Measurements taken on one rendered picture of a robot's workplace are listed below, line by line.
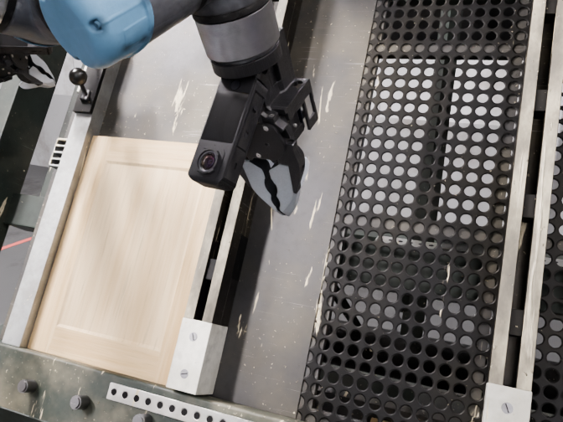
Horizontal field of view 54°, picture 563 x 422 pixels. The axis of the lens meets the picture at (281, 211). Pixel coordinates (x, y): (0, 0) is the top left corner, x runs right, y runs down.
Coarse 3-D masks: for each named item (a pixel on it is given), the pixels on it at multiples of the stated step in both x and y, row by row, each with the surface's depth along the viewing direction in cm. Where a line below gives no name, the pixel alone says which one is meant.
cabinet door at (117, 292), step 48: (96, 144) 126; (144, 144) 121; (192, 144) 117; (96, 192) 122; (144, 192) 118; (192, 192) 114; (96, 240) 118; (144, 240) 114; (192, 240) 110; (48, 288) 119; (96, 288) 115; (144, 288) 111; (48, 336) 115; (96, 336) 111; (144, 336) 108
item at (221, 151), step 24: (216, 96) 55; (240, 96) 53; (264, 96) 55; (216, 120) 54; (240, 120) 52; (216, 144) 53; (240, 144) 53; (192, 168) 54; (216, 168) 52; (240, 168) 53
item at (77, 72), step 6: (72, 72) 115; (78, 72) 115; (84, 72) 116; (72, 78) 115; (78, 78) 115; (84, 78) 116; (78, 84) 116; (84, 84) 118; (84, 90) 123; (84, 96) 126
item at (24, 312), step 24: (96, 120) 128; (72, 144) 125; (72, 168) 123; (72, 192) 123; (48, 216) 122; (48, 240) 120; (48, 264) 119; (24, 288) 118; (24, 312) 116; (24, 336) 115
